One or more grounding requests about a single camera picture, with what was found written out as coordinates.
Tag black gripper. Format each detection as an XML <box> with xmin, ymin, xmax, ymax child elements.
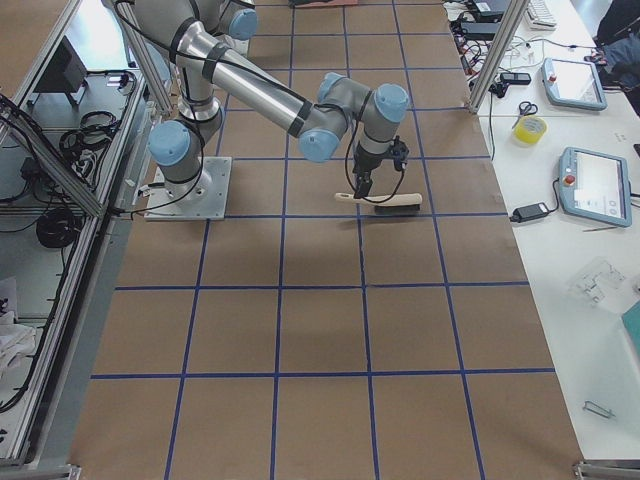
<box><xmin>353</xmin><ymin>144</ymin><xmax>389</xmax><ymax>199</ymax></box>

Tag beige hand brush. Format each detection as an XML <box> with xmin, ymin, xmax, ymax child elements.
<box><xmin>334</xmin><ymin>193</ymin><xmax>423</xmax><ymax>216</ymax></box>

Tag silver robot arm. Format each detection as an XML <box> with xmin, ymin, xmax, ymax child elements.
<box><xmin>197</xmin><ymin>0</ymin><xmax>258</xmax><ymax>41</ymax></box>
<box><xmin>129</xmin><ymin>1</ymin><xmax>421</xmax><ymax>207</ymax></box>

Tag black lined trash bin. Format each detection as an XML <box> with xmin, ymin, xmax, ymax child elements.
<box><xmin>287</xmin><ymin>0</ymin><xmax>360</xmax><ymax>8</ymax></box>

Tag black power adapter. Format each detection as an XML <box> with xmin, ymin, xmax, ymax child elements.
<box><xmin>509</xmin><ymin>202</ymin><xmax>550</xmax><ymax>223</ymax></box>

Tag yellow tape roll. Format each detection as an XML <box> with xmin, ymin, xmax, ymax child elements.
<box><xmin>512</xmin><ymin>115</ymin><xmax>547</xmax><ymax>147</ymax></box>

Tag far teach pendant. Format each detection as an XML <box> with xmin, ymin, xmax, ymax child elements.
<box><xmin>540</xmin><ymin>58</ymin><xmax>608</xmax><ymax>111</ymax></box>

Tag teach pendant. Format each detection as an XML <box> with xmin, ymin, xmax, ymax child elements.
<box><xmin>540</xmin><ymin>58</ymin><xmax>608</xmax><ymax>111</ymax></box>
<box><xmin>558</xmin><ymin>147</ymin><xmax>632</xmax><ymax>228</ymax></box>

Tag near teach pendant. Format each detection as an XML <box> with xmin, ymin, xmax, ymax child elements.
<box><xmin>558</xmin><ymin>147</ymin><xmax>632</xmax><ymax>228</ymax></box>

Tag clear plastic bag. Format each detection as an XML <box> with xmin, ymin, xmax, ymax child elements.
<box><xmin>568</xmin><ymin>257</ymin><xmax>626</xmax><ymax>305</ymax></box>

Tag black monitor on shelf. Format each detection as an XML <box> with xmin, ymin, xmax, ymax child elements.
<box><xmin>29</xmin><ymin>36</ymin><xmax>88</xmax><ymax>106</ymax></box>

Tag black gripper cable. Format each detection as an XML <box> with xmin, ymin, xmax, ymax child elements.
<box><xmin>343</xmin><ymin>114</ymin><xmax>407</xmax><ymax>205</ymax></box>

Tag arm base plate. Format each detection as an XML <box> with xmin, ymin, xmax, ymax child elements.
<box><xmin>220</xmin><ymin>32</ymin><xmax>251</xmax><ymax>57</ymax></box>
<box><xmin>143</xmin><ymin>156</ymin><xmax>232</xmax><ymax>221</ymax></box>

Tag black handled scissors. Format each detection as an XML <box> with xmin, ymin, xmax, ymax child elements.
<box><xmin>513</xmin><ymin>101</ymin><xmax>538</xmax><ymax>127</ymax></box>

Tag aluminium frame post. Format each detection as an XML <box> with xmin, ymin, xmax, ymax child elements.
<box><xmin>468</xmin><ymin>0</ymin><xmax>528</xmax><ymax>114</ymax></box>

